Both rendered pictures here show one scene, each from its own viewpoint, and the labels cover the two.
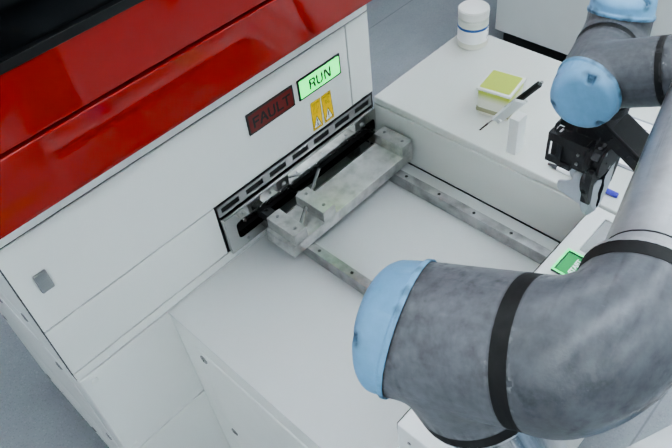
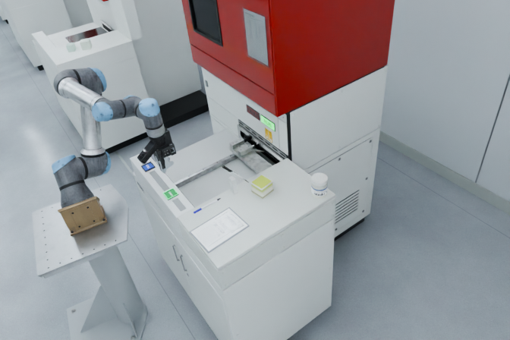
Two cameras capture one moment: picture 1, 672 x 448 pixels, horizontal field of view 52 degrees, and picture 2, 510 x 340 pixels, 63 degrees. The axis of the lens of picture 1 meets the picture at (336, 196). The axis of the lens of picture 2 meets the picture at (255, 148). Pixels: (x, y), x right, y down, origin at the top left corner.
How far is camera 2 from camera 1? 222 cm
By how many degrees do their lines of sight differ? 70
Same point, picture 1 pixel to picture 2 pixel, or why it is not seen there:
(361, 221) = (245, 171)
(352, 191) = (250, 161)
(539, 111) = (255, 204)
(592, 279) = (67, 73)
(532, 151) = (231, 196)
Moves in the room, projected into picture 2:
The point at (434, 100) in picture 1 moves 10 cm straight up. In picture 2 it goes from (276, 174) to (275, 158)
